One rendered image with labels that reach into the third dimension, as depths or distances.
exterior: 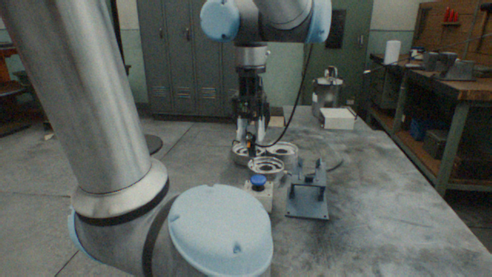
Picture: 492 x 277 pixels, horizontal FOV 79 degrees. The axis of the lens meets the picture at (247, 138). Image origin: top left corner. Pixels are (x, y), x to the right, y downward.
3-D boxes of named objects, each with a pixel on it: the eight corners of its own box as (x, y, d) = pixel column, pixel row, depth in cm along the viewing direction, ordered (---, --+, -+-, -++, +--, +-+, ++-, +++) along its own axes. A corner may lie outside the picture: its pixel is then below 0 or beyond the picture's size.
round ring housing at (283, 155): (294, 152, 104) (295, 141, 102) (299, 166, 94) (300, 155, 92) (264, 152, 104) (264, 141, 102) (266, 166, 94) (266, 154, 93)
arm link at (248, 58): (237, 45, 70) (271, 45, 69) (237, 64, 72) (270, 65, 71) (230, 47, 64) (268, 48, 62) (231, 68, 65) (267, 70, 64)
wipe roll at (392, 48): (381, 62, 278) (384, 40, 271) (394, 62, 277) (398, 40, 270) (384, 64, 268) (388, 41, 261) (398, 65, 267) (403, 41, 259)
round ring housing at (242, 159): (264, 167, 93) (265, 155, 92) (231, 167, 94) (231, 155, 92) (264, 153, 103) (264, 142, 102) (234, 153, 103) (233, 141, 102)
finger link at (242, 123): (231, 154, 73) (234, 118, 70) (235, 145, 79) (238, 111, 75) (243, 156, 73) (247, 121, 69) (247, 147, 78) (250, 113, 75)
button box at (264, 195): (245, 195, 78) (245, 178, 77) (272, 197, 78) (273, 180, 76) (241, 213, 71) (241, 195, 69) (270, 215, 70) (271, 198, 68)
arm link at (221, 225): (247, 357, 31) (247, 256, 26) (147, 309, 36) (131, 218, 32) (283, 274, 42) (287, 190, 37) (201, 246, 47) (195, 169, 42)
